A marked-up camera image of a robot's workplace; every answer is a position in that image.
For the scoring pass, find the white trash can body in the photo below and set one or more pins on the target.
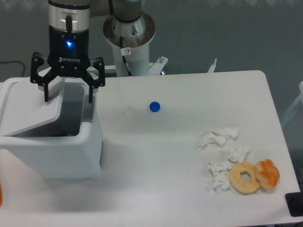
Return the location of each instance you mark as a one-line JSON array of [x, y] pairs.
[[69, 147]]

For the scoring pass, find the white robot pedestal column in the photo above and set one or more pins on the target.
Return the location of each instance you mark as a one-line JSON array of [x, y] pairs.
[[131, 47]]

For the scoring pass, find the orange glazed twisted bread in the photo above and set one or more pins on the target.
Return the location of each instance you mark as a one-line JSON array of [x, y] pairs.
[[267, 174]]

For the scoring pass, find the upper crumpled white tissue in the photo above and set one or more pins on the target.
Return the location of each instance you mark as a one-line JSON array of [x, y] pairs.
[[219, 137]]

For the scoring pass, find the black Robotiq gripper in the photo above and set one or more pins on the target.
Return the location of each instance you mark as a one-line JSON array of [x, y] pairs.
[[68, 57]]

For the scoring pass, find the crumpled white tissue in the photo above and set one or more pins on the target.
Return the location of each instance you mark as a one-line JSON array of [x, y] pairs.
[[219, 137], [220, 171], [238, 153]]

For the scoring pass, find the middle crumpled white tissue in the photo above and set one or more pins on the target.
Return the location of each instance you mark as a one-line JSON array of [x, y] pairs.
[[238, 153]]

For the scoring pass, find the black device at table corner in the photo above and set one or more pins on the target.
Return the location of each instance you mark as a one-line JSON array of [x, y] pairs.
[[294, 202]]

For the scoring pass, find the lower crumpled white tissue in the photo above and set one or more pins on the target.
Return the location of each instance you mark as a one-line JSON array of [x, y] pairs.
[[220, 171]]

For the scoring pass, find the orange object at left edge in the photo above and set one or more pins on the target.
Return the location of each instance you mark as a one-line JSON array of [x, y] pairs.
[[1, 195]]

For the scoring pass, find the white trash can lid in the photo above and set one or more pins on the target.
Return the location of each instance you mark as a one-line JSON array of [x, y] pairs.
[[23, 106]]

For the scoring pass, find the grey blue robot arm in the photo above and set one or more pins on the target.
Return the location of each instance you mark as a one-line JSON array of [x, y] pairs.
[[74, 16]]

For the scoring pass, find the blue bottle cap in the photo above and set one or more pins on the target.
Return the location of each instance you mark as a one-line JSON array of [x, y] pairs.
[[154, 106]]

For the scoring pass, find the white metal frame at right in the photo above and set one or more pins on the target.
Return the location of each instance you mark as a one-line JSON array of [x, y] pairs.
[[293, 108]]

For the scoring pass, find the plain ring donut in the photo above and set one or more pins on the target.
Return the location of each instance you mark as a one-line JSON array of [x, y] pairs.
[[242, 177]]

